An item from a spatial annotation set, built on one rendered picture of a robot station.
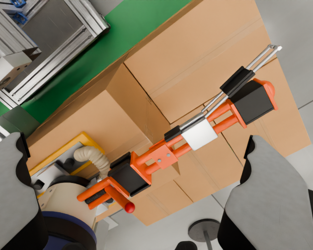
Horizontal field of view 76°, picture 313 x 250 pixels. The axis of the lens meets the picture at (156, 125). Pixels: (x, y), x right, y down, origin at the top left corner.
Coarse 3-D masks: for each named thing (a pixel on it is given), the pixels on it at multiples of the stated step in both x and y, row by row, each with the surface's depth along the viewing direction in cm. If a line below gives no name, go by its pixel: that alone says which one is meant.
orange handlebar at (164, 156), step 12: (228, 108) 46; (228, 120) 47; (216, 132) 48; (156, 144) 52; (168, 144) 49; (144, 156) 51; (156, 156) 50; (168, 156) 50; (156, 168) 52; (84, 192) 56; (96, 192) 56; (96, 204) 58
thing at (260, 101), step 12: (252, 84) 44; (264, 84) 42; (240, 96) 44; (252, 96) 43; (264, 96) 43; (240, 108) 44; (252, 108) 44; (264, 108) 44; (276, 108) 44; (240, 120) 45; (252, 120) 46
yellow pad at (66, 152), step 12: (84, 132) 62; (72, 144) 62; (84, 144) 62; (96, 144) 64; (60, 156) 63; (72, 156) 64; (36, 168) 66; (72, 168) 66; (36, 180) 67; (36, 192) 70
